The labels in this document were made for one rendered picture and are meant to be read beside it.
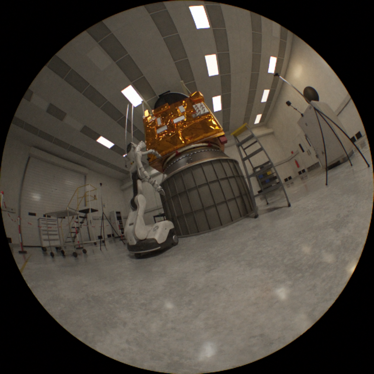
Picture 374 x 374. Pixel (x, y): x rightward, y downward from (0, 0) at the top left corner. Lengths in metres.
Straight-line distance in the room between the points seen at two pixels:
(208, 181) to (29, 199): 8.12
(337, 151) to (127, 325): 3.59
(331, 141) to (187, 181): 3.44
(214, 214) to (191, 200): 0.44
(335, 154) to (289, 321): 3.19
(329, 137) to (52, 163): 11.33
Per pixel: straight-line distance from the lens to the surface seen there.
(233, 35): 5.93
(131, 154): 1.81
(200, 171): 1.95
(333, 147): 3.32
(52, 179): 8.30
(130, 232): 1.32
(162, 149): 2.75
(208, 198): 1.84
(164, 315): 0.49
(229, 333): 0.38
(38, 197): 7.84
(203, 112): 3.10
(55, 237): 4.52
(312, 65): 7.86
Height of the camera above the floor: 0.34
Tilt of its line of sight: 15 degrees up
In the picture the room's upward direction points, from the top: 17 degrees counter-clockwise
